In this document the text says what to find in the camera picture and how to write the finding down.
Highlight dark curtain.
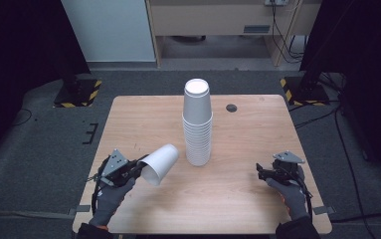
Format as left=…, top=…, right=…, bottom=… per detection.
left=299, top=0, right=381, bottom=190
left=0, top=0, right=92, bottom=167

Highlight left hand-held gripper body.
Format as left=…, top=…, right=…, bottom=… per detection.
left=99, top=148, right=139, bottom=188

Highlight stack of white paper cups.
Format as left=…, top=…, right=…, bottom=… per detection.
left=182, top=78, right=214, bottom=167

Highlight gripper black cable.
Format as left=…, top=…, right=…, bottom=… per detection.
left=290, top=168, right=313, bottom=220
left=91, top=165, right=103, bottom=215

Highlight grey tape strip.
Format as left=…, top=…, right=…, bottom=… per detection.
left=311, top=205, right=336, bottom=216
left=68, top=204, right=92, bottom=216

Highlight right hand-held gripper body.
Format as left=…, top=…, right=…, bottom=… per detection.
left=271, top=150, right=305, bottom=187

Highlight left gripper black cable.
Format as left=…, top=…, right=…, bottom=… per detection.
left=91, top=165, right=103, bottom=215

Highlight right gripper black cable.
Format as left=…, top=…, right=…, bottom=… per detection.
left=290, top=168, right=313, bottom=220

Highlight person's right hand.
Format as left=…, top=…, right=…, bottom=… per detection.
left=266, top=177, right=310, bottom=222

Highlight person's left hand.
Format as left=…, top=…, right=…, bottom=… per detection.
left=89, top=177, right=136, bottom=228

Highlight grey desk label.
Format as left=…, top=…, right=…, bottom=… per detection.
left=243, top=24, right=272, bottom=35

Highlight black stand with striped base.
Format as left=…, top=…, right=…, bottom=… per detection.
left=280, top=63, right=331, bottom=108
left=53, top=59, right=102, bottom=109

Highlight white cabinet panel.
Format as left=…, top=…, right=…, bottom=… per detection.
left=61, top=0, right=156, bottom=63

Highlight light wooden desk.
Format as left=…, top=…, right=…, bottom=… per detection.
left=145, top=0, right=323, bottom=68

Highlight black desk cables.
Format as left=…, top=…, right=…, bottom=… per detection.
left=271, top=3, right=306, bottom=64

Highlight single white paper cup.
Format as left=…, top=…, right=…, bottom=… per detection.
left=138, top=143, right=180, bottom=187

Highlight thin black floor cable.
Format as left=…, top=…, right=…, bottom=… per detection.
left=7, top=108, right=33, bottom=128

